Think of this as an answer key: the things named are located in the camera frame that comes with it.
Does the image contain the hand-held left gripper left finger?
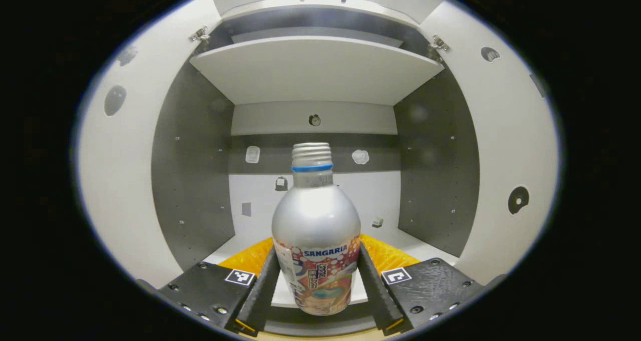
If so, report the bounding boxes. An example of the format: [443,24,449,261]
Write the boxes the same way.
[157,237,281,337]

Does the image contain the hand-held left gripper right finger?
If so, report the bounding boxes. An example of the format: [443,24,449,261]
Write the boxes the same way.
[358,233,487,337]

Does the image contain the silver aluminium bottle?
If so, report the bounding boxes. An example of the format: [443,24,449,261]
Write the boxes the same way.
[271,142,362,316]

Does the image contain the white cabinet door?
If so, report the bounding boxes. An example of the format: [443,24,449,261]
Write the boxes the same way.
[418,1,560,285]
[75,0,221,289]

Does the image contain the white and grey cabinet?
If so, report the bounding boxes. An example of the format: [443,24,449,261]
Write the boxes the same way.
[150,0,481,331]

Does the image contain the white cabinet drawer front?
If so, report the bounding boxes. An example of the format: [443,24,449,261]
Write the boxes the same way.
[210,0,446,27]

